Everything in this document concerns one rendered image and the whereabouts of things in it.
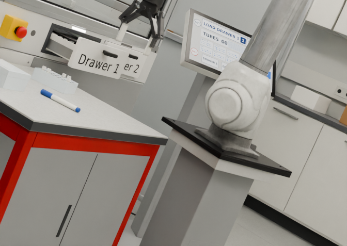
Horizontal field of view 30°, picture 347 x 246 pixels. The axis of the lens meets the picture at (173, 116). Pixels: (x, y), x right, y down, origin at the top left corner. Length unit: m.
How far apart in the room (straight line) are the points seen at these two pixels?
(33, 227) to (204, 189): 0.65
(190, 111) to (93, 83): 0.70
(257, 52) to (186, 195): 0.57
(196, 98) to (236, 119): 1.22
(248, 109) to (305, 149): 3.02
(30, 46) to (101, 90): 0.49
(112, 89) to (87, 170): 0.97
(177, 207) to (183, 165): 0.15
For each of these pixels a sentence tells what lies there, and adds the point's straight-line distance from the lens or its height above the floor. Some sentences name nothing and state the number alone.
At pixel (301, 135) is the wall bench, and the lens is 5.00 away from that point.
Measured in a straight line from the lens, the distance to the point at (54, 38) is 2.37.
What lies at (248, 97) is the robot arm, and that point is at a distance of 1.97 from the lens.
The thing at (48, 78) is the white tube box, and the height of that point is 0.79.
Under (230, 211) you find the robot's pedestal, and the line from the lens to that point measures 2.29.
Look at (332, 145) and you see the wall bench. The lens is 4.92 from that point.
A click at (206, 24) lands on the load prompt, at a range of 3.18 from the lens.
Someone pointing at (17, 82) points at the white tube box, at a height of 0.78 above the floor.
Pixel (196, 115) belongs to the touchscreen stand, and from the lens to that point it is 3.20.
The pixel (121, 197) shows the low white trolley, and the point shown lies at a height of 0.54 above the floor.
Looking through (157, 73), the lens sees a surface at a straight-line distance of 4.11.
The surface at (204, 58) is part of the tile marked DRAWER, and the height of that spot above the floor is 1.00.
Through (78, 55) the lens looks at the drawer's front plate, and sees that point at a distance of 2.28.
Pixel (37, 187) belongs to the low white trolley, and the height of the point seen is 0.58.
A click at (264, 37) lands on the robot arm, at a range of 2.02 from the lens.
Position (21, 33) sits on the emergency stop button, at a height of 0.87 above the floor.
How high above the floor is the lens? 1.10
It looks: 8 degrees down
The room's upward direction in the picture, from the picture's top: 23 degrees clockwise
